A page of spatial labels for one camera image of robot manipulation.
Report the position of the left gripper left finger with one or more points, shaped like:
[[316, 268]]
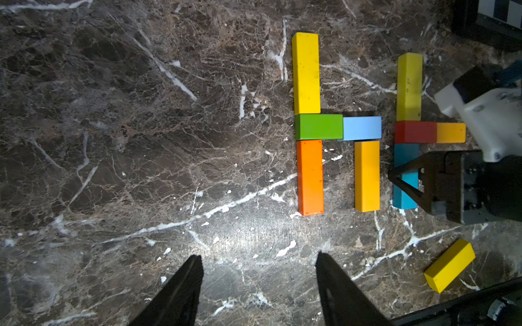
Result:
[[178, 300]]

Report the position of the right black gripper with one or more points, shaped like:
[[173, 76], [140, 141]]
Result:
[[478, 191]]

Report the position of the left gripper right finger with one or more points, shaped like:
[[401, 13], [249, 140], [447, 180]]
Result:
[[342, 301]]

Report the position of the cyan block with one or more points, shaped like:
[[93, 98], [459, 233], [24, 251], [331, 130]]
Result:
[[404, 153]]

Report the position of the small yellow block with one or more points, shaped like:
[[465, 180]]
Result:
[[450, 132]]

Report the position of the red block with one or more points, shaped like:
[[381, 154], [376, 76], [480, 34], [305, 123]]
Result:
[[415, 132]]

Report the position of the long yellow block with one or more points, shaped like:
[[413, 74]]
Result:
[[367, 176]]

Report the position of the light blue block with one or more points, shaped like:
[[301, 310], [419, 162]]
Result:
[[362, 128]]

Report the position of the orange block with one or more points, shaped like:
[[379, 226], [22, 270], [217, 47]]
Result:
[[310, 177]]

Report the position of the green block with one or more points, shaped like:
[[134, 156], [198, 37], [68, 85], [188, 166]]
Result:
[[318, 127]]

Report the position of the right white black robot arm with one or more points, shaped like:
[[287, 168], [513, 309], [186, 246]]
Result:
[[488, 100]]

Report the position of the black white checkerboard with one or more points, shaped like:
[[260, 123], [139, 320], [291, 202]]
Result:
[[496, 23]]

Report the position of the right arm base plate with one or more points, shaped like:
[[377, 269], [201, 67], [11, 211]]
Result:
[[496, 305]]

